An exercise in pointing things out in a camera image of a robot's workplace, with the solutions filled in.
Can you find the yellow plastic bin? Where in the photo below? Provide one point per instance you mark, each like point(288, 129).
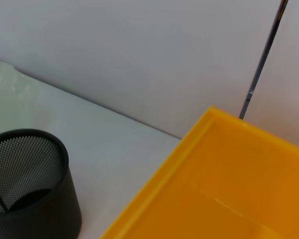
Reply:
point(226, 186)

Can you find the black mesh pen holder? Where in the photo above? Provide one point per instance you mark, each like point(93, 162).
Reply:
point(59, 199)

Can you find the metal wall joint strip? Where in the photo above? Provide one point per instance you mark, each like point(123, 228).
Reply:
point(264, 57)

